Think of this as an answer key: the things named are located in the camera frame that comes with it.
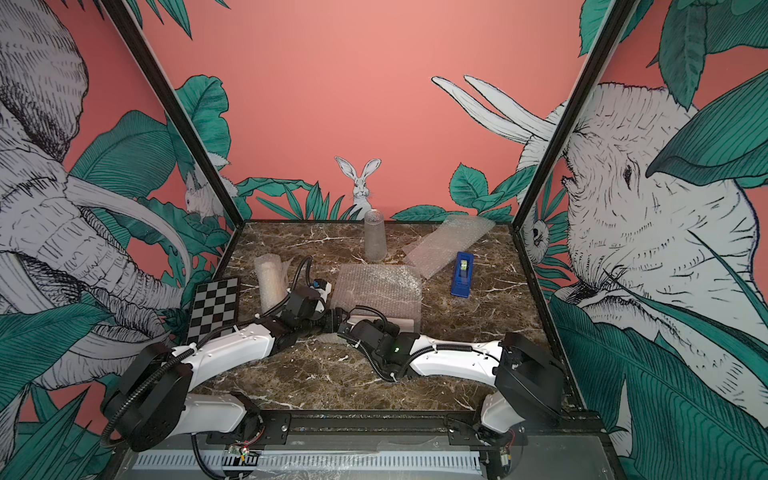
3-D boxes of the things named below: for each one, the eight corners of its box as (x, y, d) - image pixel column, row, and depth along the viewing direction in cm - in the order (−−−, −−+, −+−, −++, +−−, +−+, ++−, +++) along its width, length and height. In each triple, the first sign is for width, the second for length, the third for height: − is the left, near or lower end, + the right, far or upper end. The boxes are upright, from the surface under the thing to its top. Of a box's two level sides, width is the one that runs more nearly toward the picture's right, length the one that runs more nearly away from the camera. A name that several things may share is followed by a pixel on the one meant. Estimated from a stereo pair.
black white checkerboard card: (191, 345, 90) (186, 341, 87) (198, 290, 102) (193, 285, 99) (238, 332, 92) (233, 328, 90) (238, 280, 105) (235, 275, 102)
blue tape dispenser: (449, 294, 102) (453, 282, 96) (454, 263, 111) (457, 250, 105) (466, 298, 101) (471, 286, 95) (469, 266, 110) (474, 254, 104)
